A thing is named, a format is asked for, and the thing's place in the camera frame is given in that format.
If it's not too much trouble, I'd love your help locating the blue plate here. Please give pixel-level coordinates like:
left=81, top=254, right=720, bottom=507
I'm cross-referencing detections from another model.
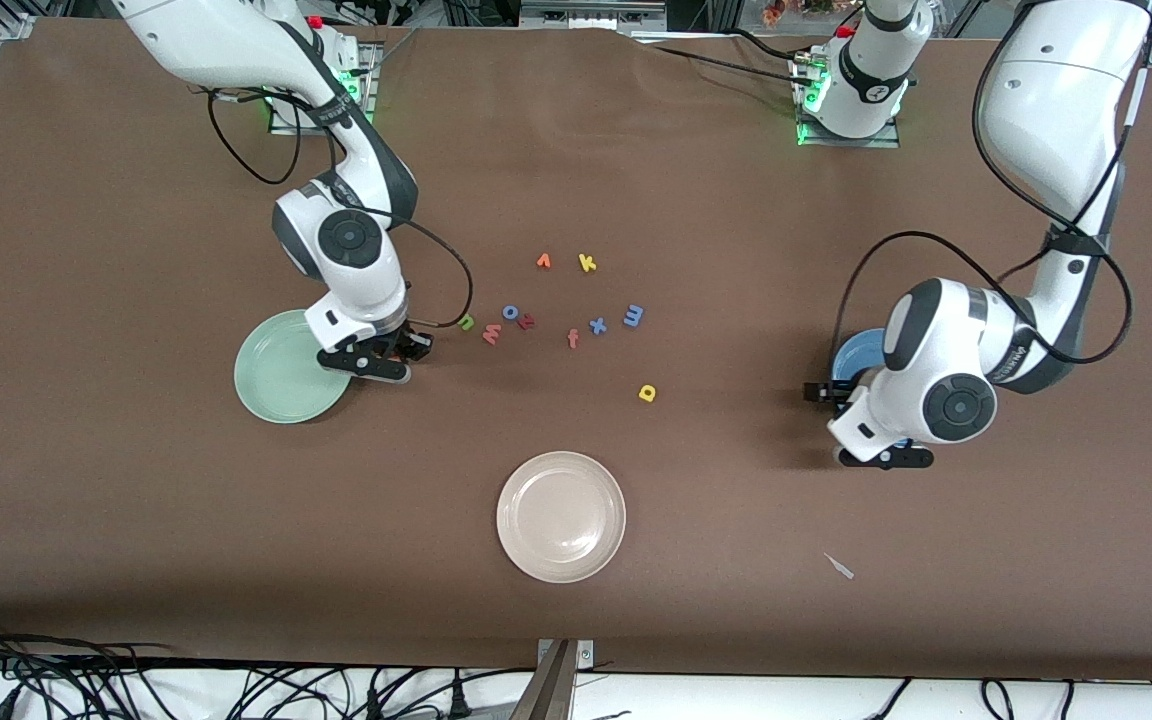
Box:
left=831, top=328, right=912, bottom=447

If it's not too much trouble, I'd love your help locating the light green plate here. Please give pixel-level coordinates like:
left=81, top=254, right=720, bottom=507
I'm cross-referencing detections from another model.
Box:
left=234, top=309, right=355, bottom=425

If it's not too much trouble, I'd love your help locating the beige plate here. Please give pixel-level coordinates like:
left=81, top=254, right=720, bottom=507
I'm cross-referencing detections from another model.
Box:
left=496, top=451, right=627, bottom=584

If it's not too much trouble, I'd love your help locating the brown table cover sheet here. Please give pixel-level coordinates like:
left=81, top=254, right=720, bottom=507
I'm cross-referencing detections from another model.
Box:
left=0, top=15, right=1152, bottom=681

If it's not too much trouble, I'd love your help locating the metal background device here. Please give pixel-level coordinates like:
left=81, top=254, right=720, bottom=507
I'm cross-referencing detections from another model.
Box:
left=519, top=0, right=667, bottom=31

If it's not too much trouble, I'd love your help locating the orange red background object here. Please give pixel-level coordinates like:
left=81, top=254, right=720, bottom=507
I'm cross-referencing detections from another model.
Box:
left=761, top=0, right=862, bottom=26

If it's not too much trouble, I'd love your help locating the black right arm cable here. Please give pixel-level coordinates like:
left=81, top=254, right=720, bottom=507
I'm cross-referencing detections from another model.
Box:
left=206, top=85, right=474, bottom=331

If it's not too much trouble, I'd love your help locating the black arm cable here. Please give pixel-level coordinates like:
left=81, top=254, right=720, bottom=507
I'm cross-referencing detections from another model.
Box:
left=829, top=0, right=1134, bottom=386
left=206, top=85, right=474, bottom=331

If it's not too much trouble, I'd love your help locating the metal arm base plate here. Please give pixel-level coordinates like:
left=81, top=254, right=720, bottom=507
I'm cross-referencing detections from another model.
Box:
left=269, top=42, right=379, bottom=137
left=796, top=55, right=903, bottom=150

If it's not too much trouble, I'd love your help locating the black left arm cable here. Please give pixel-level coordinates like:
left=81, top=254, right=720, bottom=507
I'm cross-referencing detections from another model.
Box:
left=829, top=0, right=1134, bottom=386

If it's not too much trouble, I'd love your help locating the black cable on table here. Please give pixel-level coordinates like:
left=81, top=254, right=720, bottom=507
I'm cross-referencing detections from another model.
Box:
left=651, top=44, right=809, bottom=89
left=731, top=28, right=812, bottom=63

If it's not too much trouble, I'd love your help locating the black cable tangle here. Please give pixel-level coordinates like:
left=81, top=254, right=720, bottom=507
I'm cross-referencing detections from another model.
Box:
left=0, top=612, right=177, bottom=720
left=226, top=665, right=537, bottom=720

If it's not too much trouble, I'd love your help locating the aluminium bracket at table edge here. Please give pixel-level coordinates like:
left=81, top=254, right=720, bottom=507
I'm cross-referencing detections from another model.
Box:
left=511, top=638, right=597, bottom=720

